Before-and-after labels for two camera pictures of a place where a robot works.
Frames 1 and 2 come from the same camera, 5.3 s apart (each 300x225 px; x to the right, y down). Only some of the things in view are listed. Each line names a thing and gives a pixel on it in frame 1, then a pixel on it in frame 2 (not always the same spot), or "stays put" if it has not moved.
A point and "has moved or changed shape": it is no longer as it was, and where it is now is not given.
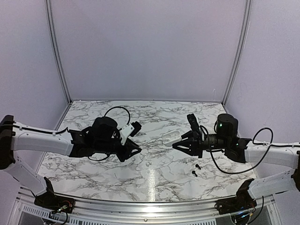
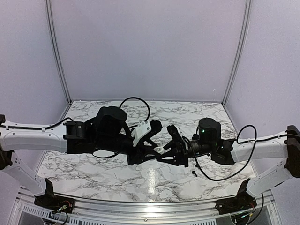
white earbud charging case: x=171 y=137 has moved or changed shape
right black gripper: x=195 y=143 to x=180 y=155
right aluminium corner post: x=246 y=16 stays put
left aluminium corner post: x=48 y=5 stays put
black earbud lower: x=193 y=172 stays put
